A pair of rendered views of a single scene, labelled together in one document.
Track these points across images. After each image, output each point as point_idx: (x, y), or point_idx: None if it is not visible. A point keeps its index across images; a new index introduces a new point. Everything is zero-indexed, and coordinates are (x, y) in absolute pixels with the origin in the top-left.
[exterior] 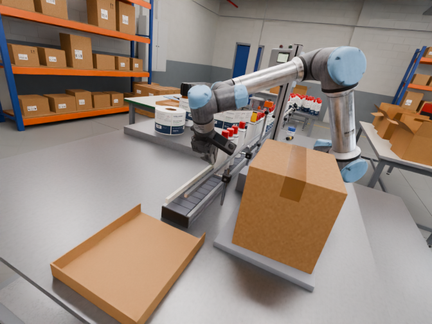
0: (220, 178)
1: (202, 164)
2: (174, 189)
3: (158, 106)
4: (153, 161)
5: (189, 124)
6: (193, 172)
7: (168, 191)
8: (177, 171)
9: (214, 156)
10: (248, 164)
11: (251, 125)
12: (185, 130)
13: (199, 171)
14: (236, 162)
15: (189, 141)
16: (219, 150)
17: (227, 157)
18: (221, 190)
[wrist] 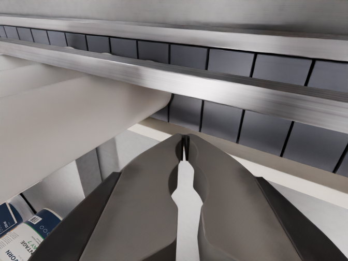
0: (198, 61)
1: (115, 142)
2: (320, 207)
3: None
4: (180, 255)
5: (17, 199)
6: None
7: (341, 226)
8: (195, 202)
9: (171, 179)
10: (24, 7)
11: None
12: (40, 205)
13: (154, 145)
14: (47, 42)
15: (64, 197)
16: (69, 149)
17: (65, 74)
18: (246, 29)
